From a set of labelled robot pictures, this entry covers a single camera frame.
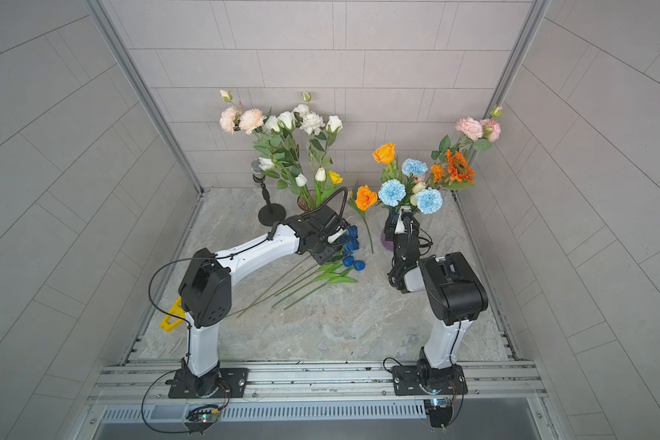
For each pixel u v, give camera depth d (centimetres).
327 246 75
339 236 80
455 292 49
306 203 89
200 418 65
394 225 81
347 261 93
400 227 79
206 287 48
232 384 71
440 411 69
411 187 78
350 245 91
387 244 98
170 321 81
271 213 105
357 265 91
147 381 72
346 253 94
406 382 71
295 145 84
